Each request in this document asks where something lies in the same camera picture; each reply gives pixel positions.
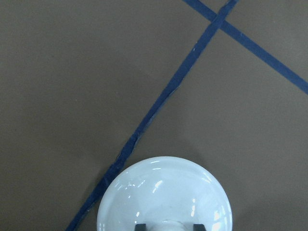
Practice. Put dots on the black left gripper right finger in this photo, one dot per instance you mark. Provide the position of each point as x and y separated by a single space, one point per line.
198 227

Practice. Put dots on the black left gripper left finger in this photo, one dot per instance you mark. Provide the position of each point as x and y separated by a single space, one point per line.
140 227

